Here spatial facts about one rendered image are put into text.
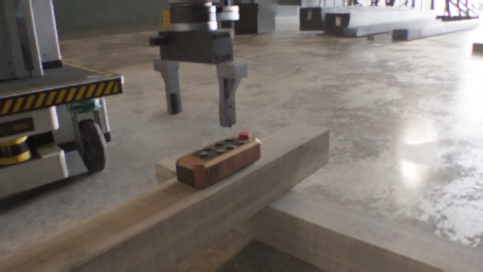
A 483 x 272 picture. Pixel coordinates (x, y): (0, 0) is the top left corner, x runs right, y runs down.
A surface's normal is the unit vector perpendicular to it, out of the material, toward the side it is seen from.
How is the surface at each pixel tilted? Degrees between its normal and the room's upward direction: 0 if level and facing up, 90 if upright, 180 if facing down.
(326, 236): 90
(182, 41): 90
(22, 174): 90
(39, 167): 90
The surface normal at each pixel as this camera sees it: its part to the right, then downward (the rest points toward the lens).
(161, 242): 0.76, 0.18
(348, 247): -0.65, 0.27
